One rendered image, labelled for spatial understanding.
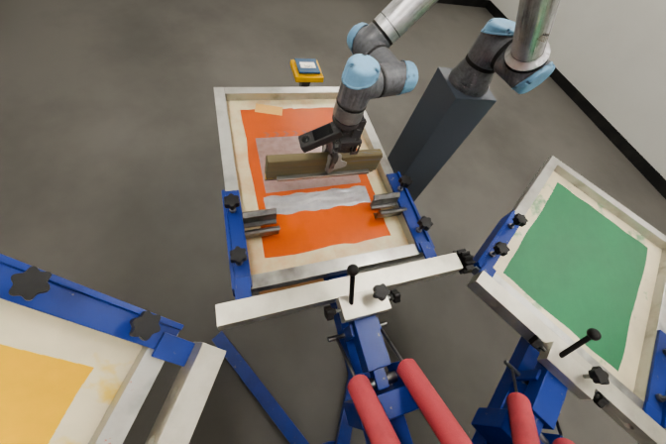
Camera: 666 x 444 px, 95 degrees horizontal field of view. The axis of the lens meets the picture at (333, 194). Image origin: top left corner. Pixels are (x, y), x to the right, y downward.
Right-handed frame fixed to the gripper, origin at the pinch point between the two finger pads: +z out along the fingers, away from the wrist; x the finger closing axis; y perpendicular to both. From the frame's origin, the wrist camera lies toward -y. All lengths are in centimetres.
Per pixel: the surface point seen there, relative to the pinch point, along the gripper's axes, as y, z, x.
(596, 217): 113, 14, -29
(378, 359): 0, 5, -54
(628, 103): 379, 76, 100
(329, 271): -4.3, 10.1, -29.3
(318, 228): -3.1, 13.6, -14.3
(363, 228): 11.6, 13.7, -16.7
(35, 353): -59, -12, -39
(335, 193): 5.7, 13.0, -2.8
